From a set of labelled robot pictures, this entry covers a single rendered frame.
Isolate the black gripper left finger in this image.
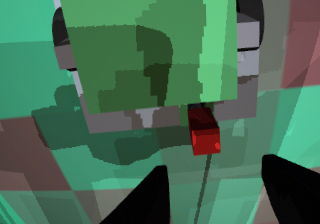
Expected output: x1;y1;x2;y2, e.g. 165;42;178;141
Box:
99;165;171;224

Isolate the red-headed metal pin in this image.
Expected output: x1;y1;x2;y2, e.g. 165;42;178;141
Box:
188;103;221;156

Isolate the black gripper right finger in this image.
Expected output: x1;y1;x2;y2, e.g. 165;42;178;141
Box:
261;153;320;224

